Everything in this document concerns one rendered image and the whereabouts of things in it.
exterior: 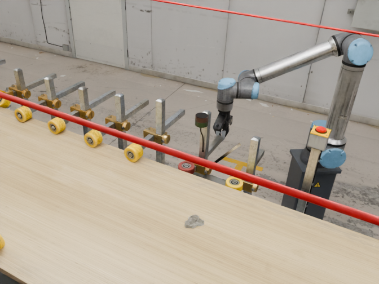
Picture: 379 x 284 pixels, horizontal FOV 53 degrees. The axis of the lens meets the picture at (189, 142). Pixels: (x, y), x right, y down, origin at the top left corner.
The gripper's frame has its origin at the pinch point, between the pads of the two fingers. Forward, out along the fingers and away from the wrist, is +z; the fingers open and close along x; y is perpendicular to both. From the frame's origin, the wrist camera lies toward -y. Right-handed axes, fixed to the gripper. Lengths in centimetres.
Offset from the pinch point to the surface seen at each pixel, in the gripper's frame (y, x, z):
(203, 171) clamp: -33.9, -5.9, -2.5
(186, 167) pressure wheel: -42.4, -0.7, -9.0
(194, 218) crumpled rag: -72, -21, -10
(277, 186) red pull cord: -141, -63, -96
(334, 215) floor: 69, -71, 85
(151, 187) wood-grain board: -64, 5, -9
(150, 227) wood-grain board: -84, -8, -10
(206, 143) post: -32.7, -6.0, -18.9
